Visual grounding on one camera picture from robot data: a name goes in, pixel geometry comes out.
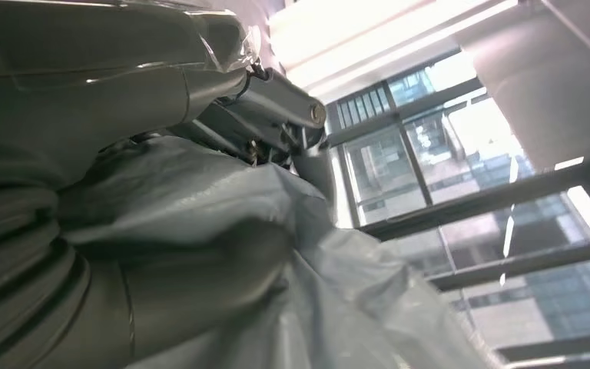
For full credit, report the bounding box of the grey mailer package black print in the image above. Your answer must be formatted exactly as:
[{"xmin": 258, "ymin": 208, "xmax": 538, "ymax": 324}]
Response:
[{"xmin": 59, "ymin": 136, "xmax": 492, "ymax": 369}]

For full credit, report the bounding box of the dark framed window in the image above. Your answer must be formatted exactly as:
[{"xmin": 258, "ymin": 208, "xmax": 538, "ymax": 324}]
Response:
[{"xmin": 325, "ymin": 48, "xmax": 590, "ymax": 369}]

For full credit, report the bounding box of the dark metal railing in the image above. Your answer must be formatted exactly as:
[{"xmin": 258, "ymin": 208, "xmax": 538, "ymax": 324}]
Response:
[{"xmin": 360, "ymin": 152, "xmax": 590, "ymax": 292}]

